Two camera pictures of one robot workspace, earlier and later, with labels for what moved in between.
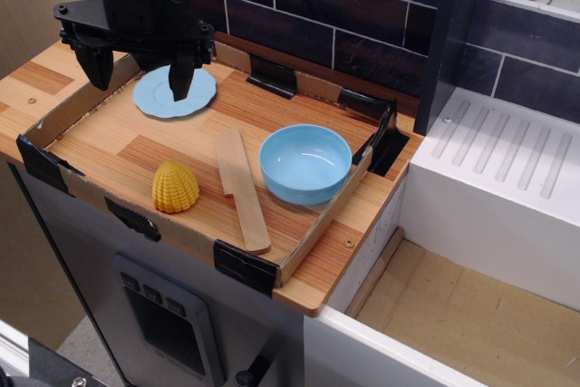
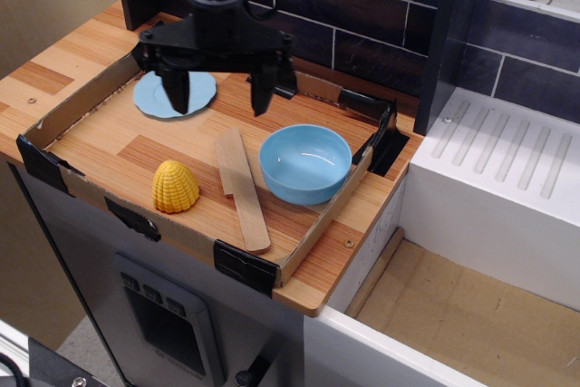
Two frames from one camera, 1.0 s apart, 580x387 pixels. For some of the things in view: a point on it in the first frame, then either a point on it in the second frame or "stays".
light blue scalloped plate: x=154 y=94 stays
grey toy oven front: x=172 y=316 stays
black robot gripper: x=137 y=22 -> x=225 y=39
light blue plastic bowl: x=305 y=164 stays
